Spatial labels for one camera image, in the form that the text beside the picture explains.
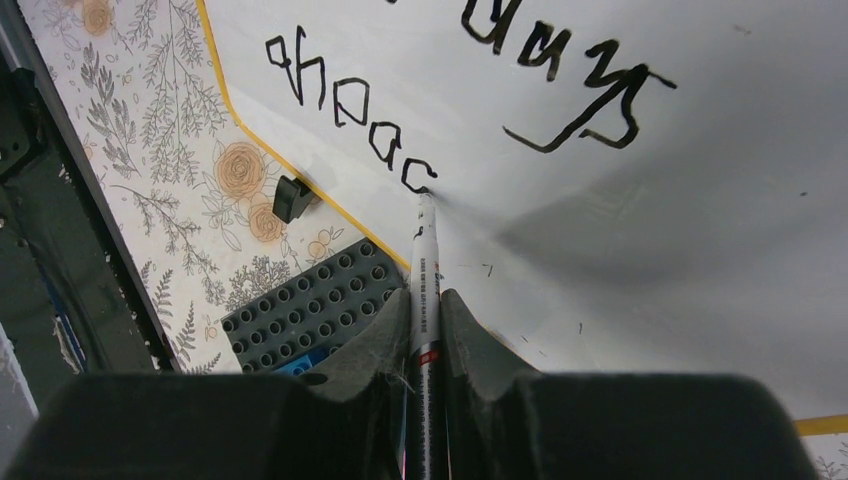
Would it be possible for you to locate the blue toy brick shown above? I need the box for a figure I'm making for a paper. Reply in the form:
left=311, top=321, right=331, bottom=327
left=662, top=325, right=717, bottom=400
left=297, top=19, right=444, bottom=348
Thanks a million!
left=274, top=347, right=328, bottom=376

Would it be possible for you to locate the yellow framed whiteboard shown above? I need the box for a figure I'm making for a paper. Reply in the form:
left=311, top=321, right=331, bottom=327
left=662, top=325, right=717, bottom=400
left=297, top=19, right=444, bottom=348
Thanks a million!
left=198, top=1, right=847, bottom=435

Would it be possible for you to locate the dark grey brick baseplate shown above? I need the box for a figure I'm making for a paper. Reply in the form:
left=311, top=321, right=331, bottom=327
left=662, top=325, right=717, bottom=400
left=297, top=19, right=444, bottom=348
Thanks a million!
left=221, top=239, right=405, bottom=373

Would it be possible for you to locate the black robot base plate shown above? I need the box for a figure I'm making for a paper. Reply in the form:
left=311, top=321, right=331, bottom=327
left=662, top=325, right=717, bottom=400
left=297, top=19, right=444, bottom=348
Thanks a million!
left=1, top=1, right=178, bottom=404

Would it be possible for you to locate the black whiteboard clip foot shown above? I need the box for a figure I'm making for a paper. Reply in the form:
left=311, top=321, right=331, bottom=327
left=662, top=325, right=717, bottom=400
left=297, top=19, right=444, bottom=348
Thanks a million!
left=272, top=176, right=321, bottom=224

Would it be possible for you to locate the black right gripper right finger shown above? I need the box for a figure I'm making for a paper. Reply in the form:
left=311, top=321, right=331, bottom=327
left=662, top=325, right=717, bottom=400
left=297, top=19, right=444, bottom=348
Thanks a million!
left=440, top=289, right=817, bottom=479

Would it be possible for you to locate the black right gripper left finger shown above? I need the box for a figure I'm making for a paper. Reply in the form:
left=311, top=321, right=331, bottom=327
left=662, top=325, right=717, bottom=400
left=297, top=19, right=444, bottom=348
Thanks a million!
left=6, top=289, right=410, bottom=479

